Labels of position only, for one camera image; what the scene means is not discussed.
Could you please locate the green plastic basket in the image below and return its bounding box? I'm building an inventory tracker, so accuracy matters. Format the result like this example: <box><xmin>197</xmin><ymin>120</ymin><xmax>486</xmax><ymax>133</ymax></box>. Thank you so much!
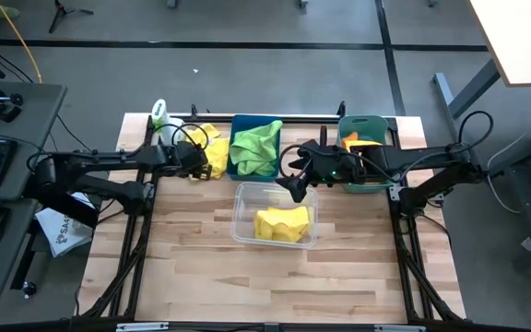
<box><xmin>336</xmin><ymin>113</ymin><xmax>398</xmax><ymax>195</ymax></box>

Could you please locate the yellow microfiber towel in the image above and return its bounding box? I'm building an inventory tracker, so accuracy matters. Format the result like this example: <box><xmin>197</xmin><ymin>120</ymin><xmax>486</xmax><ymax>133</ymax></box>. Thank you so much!
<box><xmin>253</xmin><ymin>205</ymin><xmax>312</xmax><ymax>244</ymax></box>
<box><xmin>184</xmin><ymin>123</ymin><xmax>231</xmax><ymax>181</ymax></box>

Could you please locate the white table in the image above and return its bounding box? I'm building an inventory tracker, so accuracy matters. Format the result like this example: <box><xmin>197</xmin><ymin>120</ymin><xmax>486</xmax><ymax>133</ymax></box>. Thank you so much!
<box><xmin>469</xmin><ymin>0</ymin><xmax>531</xmax><ymax>88</ymax></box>

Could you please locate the black metal table frame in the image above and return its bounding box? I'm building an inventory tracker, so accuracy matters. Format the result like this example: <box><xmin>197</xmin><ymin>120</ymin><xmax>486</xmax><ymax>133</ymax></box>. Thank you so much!
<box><xmin>74</xmin><ymin>101</ymin><xmax>467</xmax><ymax>332</ymax></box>

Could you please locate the black tripod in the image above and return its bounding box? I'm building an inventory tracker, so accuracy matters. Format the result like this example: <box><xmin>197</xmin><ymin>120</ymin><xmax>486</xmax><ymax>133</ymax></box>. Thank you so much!
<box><xmin>47</xmin><ymin>0</ymin><xmax>95</xmax><ymax>34</ymax></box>

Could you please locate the silver metal bracket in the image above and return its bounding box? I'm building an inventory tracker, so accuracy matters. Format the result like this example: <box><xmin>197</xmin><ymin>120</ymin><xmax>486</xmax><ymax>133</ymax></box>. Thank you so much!
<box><xmin>115</xmin><ymin>321</ymin><xmax>171</xmax><ymax>332</ymax></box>
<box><xmin>373</xmin><ymin>324</ymin><xmax>427</xmax><ymax>332</ymax></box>

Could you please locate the white paper bag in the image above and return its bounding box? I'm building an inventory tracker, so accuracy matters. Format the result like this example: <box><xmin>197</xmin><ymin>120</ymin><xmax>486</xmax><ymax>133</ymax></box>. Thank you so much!
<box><xmin>34</xmin><ymin>192</ymin><xmax>95</xmax><ymax>258</ymax></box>

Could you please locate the white spray bottle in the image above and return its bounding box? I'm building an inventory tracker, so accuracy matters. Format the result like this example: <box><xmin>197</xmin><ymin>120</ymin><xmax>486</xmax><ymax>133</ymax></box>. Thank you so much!
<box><xmin>150</xmin><ymin>98</ymin><xmax>186</xmax><ymax>147</ymax></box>

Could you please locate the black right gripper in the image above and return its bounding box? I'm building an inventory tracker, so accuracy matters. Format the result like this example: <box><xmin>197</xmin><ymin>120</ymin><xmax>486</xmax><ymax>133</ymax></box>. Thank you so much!
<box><xmin>275</xmin><ymin>137</ymin><xmax>369</xmax><ymax>205</ymax></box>

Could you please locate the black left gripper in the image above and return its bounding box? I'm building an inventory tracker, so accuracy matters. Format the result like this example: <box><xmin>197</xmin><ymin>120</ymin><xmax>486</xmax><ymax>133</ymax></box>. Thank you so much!
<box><xmin>172</xmin><ymin>139</ymin><xmax>214</xmax><ymax>182</ymax></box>

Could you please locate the green microfiber towel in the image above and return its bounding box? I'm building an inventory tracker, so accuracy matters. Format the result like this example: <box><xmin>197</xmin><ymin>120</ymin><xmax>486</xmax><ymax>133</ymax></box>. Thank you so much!
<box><xmin>235</xmin><ymin>119</ymin><xmax>284</xmax><ymax>160</ymax></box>
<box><xmin>229</xmin><ymin>137</ymin><xmax>278</xmax><ymax>178</ymax></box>

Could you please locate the grey table leg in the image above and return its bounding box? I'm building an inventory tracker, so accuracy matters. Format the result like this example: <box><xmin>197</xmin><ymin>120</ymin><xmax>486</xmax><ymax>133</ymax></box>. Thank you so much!
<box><xmin>432</xmin><ymin>58</ymin><xmax>502</xmax><ymax>120</ymax></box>

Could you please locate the clear plastic bin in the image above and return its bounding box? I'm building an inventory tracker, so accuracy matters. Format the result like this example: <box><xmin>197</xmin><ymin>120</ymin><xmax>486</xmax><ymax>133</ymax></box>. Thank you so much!
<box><xmin>230</xmin><ymin>181</ymin><xmax>321</xmax><ymax>251</ymax></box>

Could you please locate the yellow cable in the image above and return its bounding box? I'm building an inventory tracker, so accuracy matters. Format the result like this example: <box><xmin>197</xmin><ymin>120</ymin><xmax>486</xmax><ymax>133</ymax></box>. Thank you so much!
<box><xmin>0</xmin><ymin>0</ymin><xmax>44</xmax><ymax>85</ymax></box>

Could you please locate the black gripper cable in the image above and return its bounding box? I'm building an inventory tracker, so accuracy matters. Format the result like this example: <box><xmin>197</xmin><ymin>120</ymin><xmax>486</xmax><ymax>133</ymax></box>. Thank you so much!
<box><xmin>277</xmin><ymin>142</ymin><xmax>323</xmax><ymax>182</ymax></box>
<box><xmin>154</xmin><ymin>122</ymin><xmax>210</xmax><ymax>151</ymax></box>

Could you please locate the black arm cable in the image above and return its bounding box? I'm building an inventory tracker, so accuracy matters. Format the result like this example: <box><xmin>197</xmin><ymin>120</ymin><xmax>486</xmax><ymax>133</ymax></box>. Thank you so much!
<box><xmin>457</xmin><ymin>109</ymin><xmax>495</xmax><ymax>153</ymax></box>

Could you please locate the teal cloth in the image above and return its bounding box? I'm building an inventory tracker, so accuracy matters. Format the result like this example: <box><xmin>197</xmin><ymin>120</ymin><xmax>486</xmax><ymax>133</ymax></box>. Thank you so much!
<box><xmin>226</xmin><ymin>113</ymin><xmax>285</xmax><ymax>183</ymax></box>

